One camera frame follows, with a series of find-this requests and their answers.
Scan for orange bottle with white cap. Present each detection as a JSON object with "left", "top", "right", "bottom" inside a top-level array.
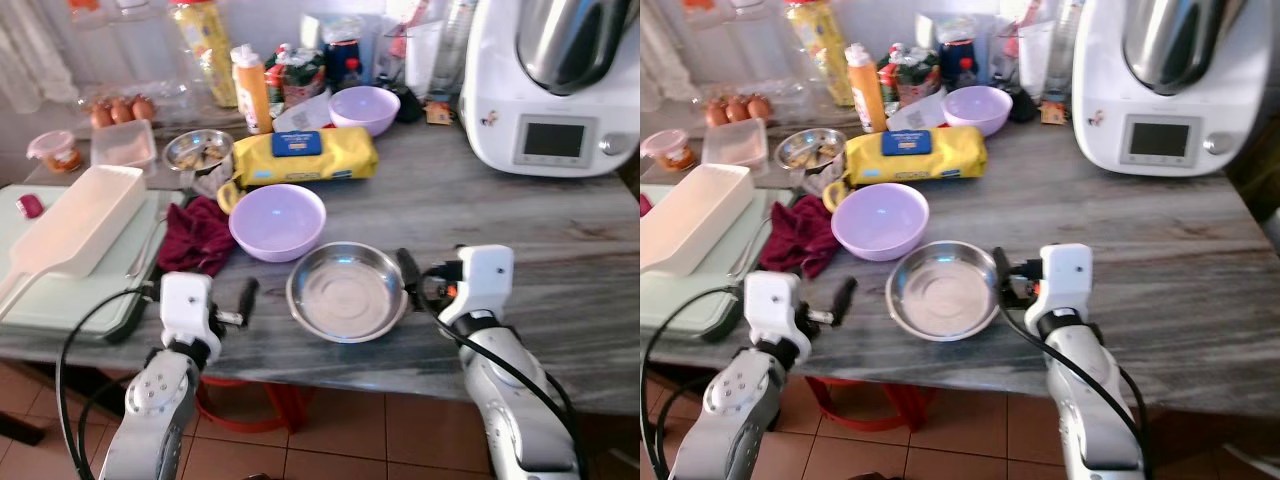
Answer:
[
  {"left": 230, "top": 43, "right": 274, "bottom": 135},
  {"left": 844, "top": 42, "right": 888, "bottom": 134}
]

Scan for pale green tray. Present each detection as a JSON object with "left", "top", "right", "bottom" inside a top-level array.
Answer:
[
  {"left": 0, "top": 184, "right": 187, "bottom": 343},
  {"left": 640, "top": 187, "right": 773, "bottom": 343}
]

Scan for white lace curtain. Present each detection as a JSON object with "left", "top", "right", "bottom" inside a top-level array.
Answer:
[{"left": 0, "top": 0, "right": 63, "bottom": 113}]

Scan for shallow steel plate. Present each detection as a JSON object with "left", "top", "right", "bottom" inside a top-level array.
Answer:
[
  {"left": 885, "top": 240, "right": 1002, "bottom": 344},
  {"left": 286, "top": 241, "right": 412, "bottom": 345}
]

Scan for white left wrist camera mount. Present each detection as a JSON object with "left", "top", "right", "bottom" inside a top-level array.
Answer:
[
  {"left": 159, "top": 271, "right": 217, "bottom": 348},
  {"left": 744, "top": 271, "right": 804, "bottom": 348}
]

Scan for dark red cloth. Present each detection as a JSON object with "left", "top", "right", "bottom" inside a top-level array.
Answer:
[
  {"left": 156, "top": 195, "right": 239, "bottom": 279},
  {"left": 759, "top": 194, "right": 842, "bottom": 279}
]

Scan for tall clear plastic bottle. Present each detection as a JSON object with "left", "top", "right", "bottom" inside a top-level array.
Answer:
[
  {"left": 429, "top": 0, "right": 478, "bottom": 102},
  {"left": 1040, "top": 0, "right": 1085, "bottom": 102}
]

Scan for dark jar with blue label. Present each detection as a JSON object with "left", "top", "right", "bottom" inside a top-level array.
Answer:
[
  {"left": 937, "top": 37, "right": 980, "bottom": 90},
  {"left": 324, "top": 38, "right": 367, "bottom": 92}
]

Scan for large purple plastic bowl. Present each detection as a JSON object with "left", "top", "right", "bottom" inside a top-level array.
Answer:
[
  {"left": 228, "top": 183, "right": 328, "bottom": 264},
  {"left": 830, "top": 182, "right": 931, "bottom": 263}
]

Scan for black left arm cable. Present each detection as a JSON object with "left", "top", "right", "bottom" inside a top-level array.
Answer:
[
  {"left": 55, "top": 284, "right": 163, "bottom": 480},
  {"left": 640, "top": 286, "right": 749, "bottom": 480}
]

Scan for green and red food packet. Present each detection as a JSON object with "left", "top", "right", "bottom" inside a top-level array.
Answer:
[
  {"left": 264, "top": 44, "right": 327, "bottom": 107},
  {"left": 877, "top": 44, "right": 942, "bottom": 107}
]

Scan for small steel bowl with food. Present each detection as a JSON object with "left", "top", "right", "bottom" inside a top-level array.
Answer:
[
  {"left": 774, "top": 127, "right": 848, "bottom": 172},
  {"left": 162, "top": 128, "right": 235, "bottom": 174}
]

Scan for small purple plastic bowl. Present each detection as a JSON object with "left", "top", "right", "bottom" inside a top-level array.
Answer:
[
  {"left": 328, "top": 85, "right": 402, "bottom": 137},
  {"left": 941, "top": 85, "right": 1014, "bottom": 138}
]

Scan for clear lidded plastic box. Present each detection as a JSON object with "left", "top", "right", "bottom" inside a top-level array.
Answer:
[
  {"left": 90, "top": 119, "right": 159, "bottom": 172},
  {"left": 701, "top": 118, "right": 770, "bottom": 170}
]

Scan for white paper packet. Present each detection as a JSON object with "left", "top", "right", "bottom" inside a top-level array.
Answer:
[
  {"left": 273, "top": 92, "right": 333, "bottom": 133},
  {"left": 886, "top": 90, "right": 946, "bottom": 132}
]

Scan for white kitchen machine with steel jug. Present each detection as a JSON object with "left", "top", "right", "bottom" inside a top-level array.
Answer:
[
  {"left": 1069, "top": 0, "right": 1247, "bottom": 179},
  {"left": 459, "top": 0, "right": 641, "bottom": 179}
]

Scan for tall yellow food bag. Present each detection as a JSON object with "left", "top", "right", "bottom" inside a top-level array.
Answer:
[
  {"left": 167, "top": 0, "right": 239, "bottom": 110},
  {"left": 784, "top": 0, "right": 854, "bottom": 108}
]

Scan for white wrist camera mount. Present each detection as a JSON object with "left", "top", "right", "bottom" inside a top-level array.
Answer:
[
  {"left": 744, "top": 271, "right": 804, "bottom": 348},
  {"left": 1024, "top": 243, "right": 1095, "bottom": 323},
  {"left": 159, "top": 271, "right": 217, "bottom": 348},
  {"left": 438, "top": 244, "right": 515, "bottom": 327}
]

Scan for small pink-lidded jar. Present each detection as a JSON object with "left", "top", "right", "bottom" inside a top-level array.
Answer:
[
  {"left": 27, "top": 130, "right": 85, "bottom": 175},
  {"left": 641, "top": 129, "right": 696, "bottom": 172}
]

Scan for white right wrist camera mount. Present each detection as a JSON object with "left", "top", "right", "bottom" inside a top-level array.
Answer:
[
  {"left": 1024, "top": 243, "right": 1095, "bottom": 323},
  {"left": 438, "top": 244, "right": 515, "bottom": 327}
]

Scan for long white plastic container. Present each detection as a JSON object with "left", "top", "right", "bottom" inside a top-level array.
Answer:
[
  {"left": 640, "top": 162, "right": 756, "bottom": 279},
  {"left": 0, "top": 164, "right": 148, "bottom": 303}
]

